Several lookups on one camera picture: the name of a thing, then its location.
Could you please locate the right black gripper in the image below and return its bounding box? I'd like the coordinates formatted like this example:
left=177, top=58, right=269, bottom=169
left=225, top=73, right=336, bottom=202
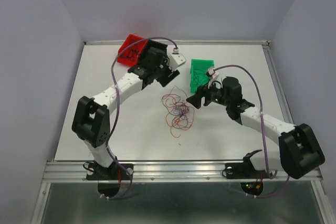
left=185, top=79, right=230, bottom=110

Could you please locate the green plastic bin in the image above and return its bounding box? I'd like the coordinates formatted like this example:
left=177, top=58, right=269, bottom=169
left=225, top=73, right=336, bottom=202
left=190, top=59, right=214, bottom=93

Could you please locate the wire bundle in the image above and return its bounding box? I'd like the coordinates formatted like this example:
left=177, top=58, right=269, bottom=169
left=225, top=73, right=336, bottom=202
left=161, top=85, right=195, bottom=140

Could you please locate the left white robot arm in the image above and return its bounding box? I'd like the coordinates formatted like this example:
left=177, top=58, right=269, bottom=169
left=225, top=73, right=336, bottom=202
left=71, top=47, right=186, bottom=179

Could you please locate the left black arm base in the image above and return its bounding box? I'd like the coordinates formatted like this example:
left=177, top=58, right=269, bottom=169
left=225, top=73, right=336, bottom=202
left=82, top=161, right=130, bottom=182

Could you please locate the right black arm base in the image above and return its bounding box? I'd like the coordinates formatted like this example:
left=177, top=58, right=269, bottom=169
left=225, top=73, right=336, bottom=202
left=222, top=163, right=269, bottom=179

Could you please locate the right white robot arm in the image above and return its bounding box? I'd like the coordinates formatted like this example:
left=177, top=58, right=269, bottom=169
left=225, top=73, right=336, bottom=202
left=186, top=77, right=326, bottom=179

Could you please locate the black plastic bin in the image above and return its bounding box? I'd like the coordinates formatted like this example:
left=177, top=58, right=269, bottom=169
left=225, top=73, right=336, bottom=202
left=137, top=40, right=167, bottom=70

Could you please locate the red plastic bin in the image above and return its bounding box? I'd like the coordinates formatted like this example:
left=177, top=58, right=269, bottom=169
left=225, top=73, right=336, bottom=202
left=117, top=34, right=148, bottom=67

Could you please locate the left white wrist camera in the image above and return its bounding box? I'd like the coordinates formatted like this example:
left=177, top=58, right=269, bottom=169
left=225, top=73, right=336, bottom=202
left=168, top=52, right=186, bottom=71

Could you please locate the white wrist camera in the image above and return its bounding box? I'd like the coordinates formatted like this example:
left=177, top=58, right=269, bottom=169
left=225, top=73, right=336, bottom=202
left=168, top=52, right=186, bottom=71
left=206, top=67, right=219, bottom=88

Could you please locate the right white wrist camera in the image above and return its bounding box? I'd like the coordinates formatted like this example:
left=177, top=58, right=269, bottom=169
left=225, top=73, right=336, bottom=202
left=206, top=67, right=219, bottom=88

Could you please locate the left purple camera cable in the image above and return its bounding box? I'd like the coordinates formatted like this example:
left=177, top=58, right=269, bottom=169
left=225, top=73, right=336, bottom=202
left=107, top=37, right=179, bottom=200

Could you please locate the aluminium front rail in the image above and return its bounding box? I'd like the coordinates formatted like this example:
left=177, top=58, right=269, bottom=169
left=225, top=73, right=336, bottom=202
left=41, top=158, right=322, bottom=183

